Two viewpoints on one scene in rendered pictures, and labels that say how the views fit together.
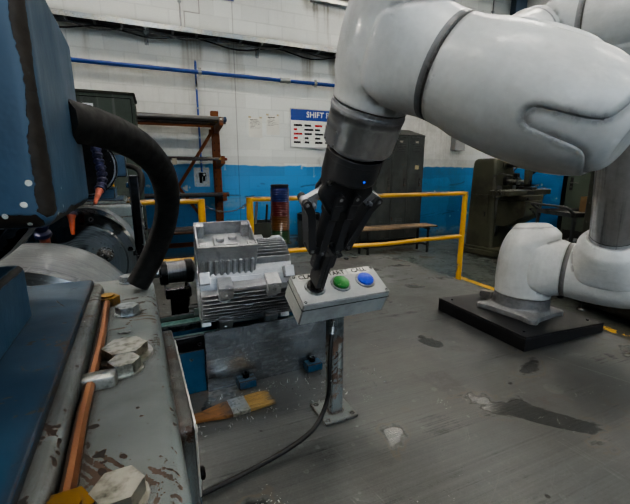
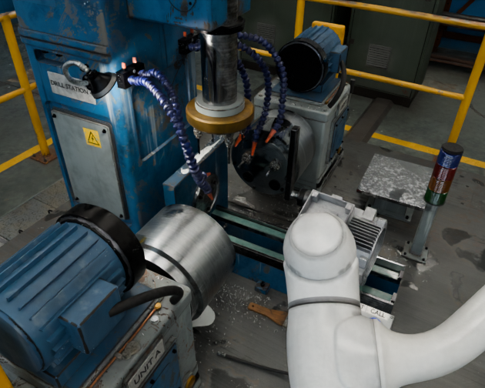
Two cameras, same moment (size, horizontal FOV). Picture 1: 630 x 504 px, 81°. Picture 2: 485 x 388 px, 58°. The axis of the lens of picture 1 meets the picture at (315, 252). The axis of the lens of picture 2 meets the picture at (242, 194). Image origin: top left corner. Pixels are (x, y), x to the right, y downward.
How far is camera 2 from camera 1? 0.72 m
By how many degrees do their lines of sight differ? 53
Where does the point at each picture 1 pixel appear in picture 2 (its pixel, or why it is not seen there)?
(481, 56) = (289, 336)
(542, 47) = (298, 364)
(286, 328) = not seen: hidden behind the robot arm
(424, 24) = (291, 289)
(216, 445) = (259, 336)
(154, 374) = (128, 362)
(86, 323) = (134, 326)
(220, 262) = not seen: hidden behind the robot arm
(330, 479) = not seen: outside the picture
